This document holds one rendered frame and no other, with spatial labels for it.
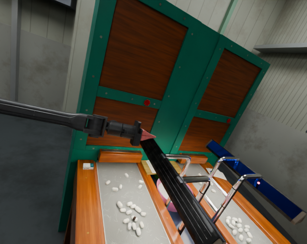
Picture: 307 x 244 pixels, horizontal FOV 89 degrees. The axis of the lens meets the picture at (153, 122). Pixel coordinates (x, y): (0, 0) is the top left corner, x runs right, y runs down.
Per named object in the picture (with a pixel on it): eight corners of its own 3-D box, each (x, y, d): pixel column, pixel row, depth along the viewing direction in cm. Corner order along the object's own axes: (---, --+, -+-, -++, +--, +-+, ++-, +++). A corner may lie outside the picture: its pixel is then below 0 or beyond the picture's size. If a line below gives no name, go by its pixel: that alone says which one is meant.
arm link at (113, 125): (104, 135, 59) (108, 120, 59) (104, 132, 65) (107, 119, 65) (122, 138, 61) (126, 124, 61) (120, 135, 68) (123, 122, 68)
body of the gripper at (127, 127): (133, 143, 69) (116, 140, 67) (139, 121, 69) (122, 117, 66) (136, 146, 63) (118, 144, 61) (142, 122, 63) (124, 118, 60)
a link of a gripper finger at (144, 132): (150, 145, 72) (130, 142, 69) (154, 130, 72) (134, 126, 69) (155, 149, 66) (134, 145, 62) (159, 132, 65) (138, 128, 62)
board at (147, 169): (146, 175, 110) (146, 173, 110) (140, 161, 122) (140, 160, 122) (182, 174, 126) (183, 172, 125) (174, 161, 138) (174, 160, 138)
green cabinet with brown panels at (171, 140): (72, 149, 97) (106, -38, 65) (75, 114, 142) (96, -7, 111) (218, 156, 162) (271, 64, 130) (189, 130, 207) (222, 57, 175)
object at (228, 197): (206, 236, 92) (246, 178, 77) (187, 206, 108) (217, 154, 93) (227, 230, 101) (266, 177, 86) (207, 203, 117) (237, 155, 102)
